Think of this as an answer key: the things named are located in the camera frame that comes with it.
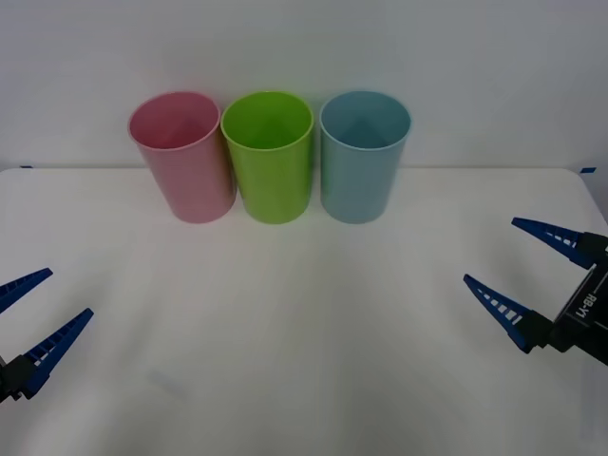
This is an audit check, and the green plastic bin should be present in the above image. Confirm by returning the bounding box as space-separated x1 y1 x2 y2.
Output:
219 89 315 225

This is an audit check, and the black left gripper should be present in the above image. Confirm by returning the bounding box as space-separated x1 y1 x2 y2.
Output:
0 267 95 406

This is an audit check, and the pink plastic bin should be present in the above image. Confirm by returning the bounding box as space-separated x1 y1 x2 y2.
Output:
126 89 238 224

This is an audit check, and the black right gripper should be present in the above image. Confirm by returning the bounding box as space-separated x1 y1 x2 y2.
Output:
463 217 608 367

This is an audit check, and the pale blue plastic bin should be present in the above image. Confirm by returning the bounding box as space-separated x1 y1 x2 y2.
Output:
318 89 412 225

